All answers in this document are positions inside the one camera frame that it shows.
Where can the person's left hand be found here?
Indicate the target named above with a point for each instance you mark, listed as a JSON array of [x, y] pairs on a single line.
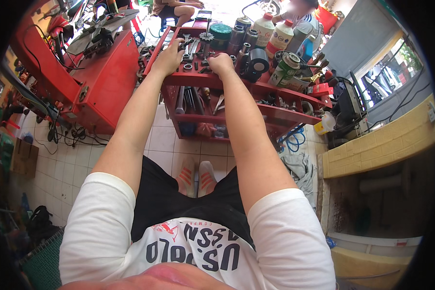
[[168, 60]]

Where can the person's right hand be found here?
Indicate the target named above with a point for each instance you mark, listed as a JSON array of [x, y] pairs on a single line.
[[223, 65]]

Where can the person's right fingers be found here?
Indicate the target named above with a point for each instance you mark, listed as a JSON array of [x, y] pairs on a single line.
[[214, 61]]

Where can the person's left fingers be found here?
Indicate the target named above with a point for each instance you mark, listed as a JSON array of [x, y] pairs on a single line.
[[176, 43]]

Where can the chrome wrench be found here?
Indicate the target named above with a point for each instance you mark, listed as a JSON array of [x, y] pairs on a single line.
[[186, 42], [194, 48]]

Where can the blue stool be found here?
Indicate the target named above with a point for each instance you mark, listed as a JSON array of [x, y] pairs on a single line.
[[164, 22]]

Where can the grey sprocket on shaft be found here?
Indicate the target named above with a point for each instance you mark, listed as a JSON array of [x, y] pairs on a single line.
[[206, 36]]

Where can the green round tin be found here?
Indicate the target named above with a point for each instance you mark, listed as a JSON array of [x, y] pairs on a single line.
[[220, 33]]

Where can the metal socket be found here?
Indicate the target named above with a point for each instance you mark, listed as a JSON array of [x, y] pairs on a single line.
[[243, 55]]

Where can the metal cylinder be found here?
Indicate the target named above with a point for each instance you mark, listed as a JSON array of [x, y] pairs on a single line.
[[251, 37], [237, 38]]

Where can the pliers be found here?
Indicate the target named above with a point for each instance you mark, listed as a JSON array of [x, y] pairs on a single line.
[[219, 104]]

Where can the red tool cart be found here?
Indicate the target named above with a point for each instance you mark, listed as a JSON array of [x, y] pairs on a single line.
[[246, 90]]

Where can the black tape roll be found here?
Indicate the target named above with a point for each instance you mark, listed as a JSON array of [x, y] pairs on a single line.
[[258, 64]]

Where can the black hex key set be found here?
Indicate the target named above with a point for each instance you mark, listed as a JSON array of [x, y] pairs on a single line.
[[190, 99]]

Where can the grey spray can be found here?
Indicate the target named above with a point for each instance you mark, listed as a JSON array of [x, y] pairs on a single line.
[[243, 22]]

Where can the large grey wrench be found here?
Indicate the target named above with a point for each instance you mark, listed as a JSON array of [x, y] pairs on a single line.
[[180, 101]]

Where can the white bottle red cap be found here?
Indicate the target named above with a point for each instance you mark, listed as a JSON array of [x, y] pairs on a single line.
[[264, 31], [280, 39]]

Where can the green white can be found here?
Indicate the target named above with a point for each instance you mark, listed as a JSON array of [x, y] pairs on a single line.
[[284, 70]]

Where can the red tire changer machine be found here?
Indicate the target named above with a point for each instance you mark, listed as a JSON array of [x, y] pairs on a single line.
[[105, 76]]

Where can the motorcycle wheel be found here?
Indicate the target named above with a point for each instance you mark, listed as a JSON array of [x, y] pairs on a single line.
[[272, 5]]

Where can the heap of metal parts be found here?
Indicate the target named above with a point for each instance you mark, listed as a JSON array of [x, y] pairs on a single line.
[[286, 104]]

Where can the grey plastic bottle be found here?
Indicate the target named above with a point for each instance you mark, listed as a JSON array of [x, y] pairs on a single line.
[[298, 39]]

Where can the blue plastic bottle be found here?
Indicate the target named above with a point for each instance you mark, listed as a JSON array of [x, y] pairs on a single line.
[[306, 49]]

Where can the red cardboard box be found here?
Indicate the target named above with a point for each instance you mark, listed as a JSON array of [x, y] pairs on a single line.
[[319, 89]]

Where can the red motorcycle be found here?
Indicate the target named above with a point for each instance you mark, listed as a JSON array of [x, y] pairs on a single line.
[[60, 25]]

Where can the red plastic container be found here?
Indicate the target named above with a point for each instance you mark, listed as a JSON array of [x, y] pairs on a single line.
[[326, 18]]

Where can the white yellow plastic jug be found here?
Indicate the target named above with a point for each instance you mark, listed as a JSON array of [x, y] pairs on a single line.
[[324, 125]]

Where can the black machine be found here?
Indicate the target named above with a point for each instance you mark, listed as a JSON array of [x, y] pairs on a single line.
[[348, 108]]

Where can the grey cloth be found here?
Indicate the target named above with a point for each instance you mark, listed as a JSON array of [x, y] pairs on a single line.
[[301, 174]]

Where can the person's legs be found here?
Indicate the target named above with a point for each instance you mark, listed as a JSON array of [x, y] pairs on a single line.
[[166, 203]]

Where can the black metal bar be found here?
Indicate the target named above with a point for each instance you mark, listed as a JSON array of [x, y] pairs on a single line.
[[29, 92]]

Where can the yellow tiled ledge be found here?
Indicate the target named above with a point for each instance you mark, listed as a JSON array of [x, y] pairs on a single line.
[[380, 145]]

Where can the brown cardboard box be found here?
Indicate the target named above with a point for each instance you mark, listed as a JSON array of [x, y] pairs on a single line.
[[23, 158]]

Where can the person's body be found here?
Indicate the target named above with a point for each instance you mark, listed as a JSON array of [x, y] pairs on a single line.
[[101, 224]]

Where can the black backpack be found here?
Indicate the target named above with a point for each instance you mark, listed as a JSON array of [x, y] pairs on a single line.
[[40, 222]]

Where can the white board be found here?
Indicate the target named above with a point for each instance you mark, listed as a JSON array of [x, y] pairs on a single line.
[[373, 244]]

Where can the green woven mat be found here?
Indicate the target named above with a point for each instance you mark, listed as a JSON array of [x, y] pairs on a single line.
[[45, 264]]

